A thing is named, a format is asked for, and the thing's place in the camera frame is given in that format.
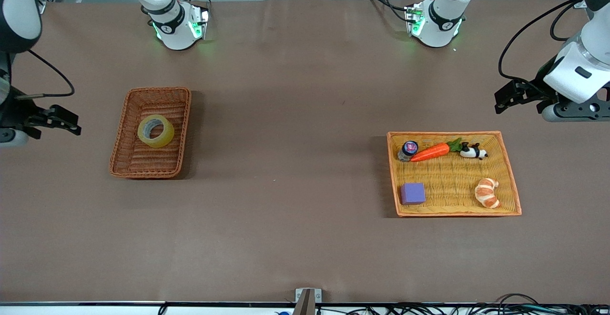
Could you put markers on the toy orange carrot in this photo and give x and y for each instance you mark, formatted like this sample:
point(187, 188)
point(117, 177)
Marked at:
point(431, 152)

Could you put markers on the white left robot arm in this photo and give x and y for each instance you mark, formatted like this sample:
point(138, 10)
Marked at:
point(443, 19)

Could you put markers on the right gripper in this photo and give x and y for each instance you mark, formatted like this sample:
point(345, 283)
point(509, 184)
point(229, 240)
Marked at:
point(14, 113)

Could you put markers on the clear yellowish tape roll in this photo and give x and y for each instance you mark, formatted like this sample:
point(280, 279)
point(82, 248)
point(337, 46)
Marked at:
point(162, 139)

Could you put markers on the orange rimmed yellow wicker basket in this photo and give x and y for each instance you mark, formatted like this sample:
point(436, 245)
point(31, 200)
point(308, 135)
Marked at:
point(448, 186)

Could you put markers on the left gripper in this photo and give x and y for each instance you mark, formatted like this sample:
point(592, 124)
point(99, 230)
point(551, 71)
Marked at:
point(537, 90)

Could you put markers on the brown wicker basket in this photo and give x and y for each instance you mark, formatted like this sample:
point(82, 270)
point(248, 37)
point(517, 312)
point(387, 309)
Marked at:
point(143, 162)

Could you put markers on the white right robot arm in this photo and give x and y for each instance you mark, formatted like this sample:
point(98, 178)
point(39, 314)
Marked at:
point(21, 10)

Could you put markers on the toy panda figure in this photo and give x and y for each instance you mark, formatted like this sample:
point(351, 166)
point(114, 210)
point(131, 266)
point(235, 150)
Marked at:
point(471, 152)

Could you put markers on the metal edge bracket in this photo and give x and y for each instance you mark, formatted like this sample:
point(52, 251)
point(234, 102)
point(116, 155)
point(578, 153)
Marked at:
point(307, 300)

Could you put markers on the toy croissant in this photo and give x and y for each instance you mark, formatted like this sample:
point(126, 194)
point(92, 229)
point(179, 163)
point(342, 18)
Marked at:
point(486, 193)

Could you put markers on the small jar with pink label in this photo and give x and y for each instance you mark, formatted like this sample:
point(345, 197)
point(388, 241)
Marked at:
point(409, 149)

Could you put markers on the brown table cover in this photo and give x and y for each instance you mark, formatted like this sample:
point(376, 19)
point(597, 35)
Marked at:
point(305, 238)

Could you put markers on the purple foam cube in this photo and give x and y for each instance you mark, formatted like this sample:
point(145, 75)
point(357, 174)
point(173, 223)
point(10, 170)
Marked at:
point(412, 194)

